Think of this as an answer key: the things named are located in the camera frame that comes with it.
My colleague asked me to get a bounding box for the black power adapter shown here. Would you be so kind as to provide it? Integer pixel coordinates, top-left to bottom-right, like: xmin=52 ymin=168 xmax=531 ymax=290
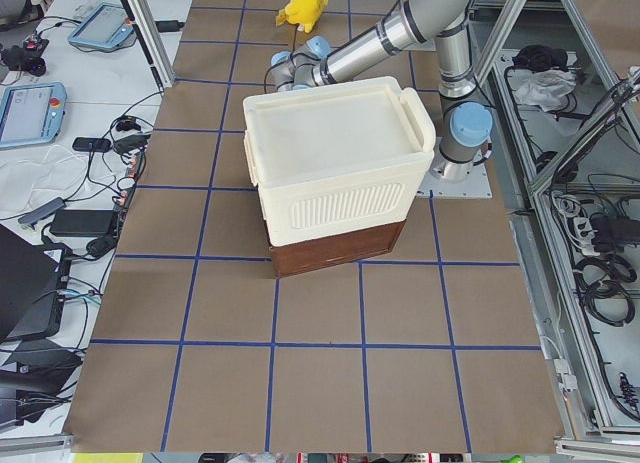
xmin=49 ymin=209 xmax=114 ymax=237

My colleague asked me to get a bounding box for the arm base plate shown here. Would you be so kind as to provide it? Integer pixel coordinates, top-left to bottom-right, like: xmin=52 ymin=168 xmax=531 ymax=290
xmin=416 ymin=137 xmax=492 ymax=199

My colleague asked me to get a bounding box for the yellow plush toy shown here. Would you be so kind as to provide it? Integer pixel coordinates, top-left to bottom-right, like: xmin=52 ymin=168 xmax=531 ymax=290
xmin=275 ymin=0 xmax=329 ymax=34

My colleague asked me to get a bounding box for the blue teach pendant far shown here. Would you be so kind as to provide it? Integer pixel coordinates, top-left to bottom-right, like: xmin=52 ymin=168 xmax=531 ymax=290
xmin=67 ymin=3 xmax=134 ymax=52

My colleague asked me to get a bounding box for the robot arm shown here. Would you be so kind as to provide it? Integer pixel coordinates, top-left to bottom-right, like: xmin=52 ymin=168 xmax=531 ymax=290
xmin=256 ymin=0 xmax=476 ymax=182

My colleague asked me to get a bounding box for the blue teach pendant near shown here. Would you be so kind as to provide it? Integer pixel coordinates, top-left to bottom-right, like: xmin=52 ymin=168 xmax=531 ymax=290
xmin=1 ymin=82 xmax=67 ymax=149

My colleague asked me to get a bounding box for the blue teach pendant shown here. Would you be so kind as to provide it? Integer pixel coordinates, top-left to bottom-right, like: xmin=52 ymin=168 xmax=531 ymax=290
xmin=1 ymin=82 xmax=67 ymax=149
xmin=67 ymin=3 xmax=134 ymax=52

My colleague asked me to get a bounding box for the white plastic storage box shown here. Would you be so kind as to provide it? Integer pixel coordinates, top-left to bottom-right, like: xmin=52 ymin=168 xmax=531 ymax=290
xmin=243 ymin=77 xmax=436 ymax=247

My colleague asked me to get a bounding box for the dark wooden drawer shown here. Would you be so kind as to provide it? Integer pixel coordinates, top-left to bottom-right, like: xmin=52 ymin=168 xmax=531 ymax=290
xmin=268 ymin=220 xmax=406 ymax=278

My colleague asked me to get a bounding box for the aluminium side frame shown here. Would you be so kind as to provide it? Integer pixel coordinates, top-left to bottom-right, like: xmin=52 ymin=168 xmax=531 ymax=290
xmin=472 ymin=0 xmax=639 ymax=462

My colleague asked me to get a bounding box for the black laptop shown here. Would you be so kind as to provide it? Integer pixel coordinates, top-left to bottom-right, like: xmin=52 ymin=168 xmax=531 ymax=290
xmin=1 ymin=227 xmax=71 ymax=343

